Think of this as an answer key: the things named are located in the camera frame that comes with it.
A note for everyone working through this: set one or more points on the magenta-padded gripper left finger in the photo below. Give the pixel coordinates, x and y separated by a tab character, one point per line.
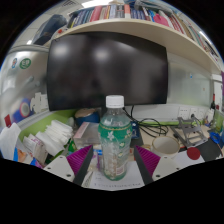
60	166

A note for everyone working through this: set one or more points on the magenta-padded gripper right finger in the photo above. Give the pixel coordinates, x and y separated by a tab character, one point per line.
166	168

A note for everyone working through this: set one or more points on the clear green-labelled water bottle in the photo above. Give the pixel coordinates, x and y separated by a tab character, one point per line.
115	146

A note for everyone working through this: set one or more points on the white paper cup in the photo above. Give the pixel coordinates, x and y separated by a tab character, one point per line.
166	146

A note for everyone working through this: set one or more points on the white tissue packet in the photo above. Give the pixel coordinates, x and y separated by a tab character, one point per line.
35	148

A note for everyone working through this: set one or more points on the flat round red coaster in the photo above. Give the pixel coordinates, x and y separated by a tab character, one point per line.
193	153

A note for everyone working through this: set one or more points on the stack of white tissues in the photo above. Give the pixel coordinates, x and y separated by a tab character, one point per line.
55	135

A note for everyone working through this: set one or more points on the printed white paper sheet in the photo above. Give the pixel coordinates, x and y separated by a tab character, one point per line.
133	180

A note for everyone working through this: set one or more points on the clear plastic box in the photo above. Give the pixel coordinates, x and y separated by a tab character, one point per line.
86	135

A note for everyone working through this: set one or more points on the grey metal laptop stand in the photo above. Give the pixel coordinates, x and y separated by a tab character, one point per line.
190	130

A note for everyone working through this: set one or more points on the small blue box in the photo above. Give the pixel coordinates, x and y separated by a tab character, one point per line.
134	130

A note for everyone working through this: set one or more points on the blue round container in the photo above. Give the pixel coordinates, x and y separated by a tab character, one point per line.
87	117

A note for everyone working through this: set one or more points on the dark wine bottle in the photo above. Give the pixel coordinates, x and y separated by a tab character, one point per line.
213	103

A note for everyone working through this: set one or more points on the black computer monitor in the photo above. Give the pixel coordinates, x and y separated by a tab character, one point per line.
106	70

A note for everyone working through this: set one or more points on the green round sticker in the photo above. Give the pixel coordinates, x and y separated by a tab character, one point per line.
25	63

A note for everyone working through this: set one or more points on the dark blue bag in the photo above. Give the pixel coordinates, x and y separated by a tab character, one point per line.
50	30

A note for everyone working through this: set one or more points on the white wall socket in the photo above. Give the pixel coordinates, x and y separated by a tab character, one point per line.
183	112
202	113
194	112

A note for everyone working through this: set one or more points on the wall shelf with books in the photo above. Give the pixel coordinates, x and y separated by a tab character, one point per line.
133	26

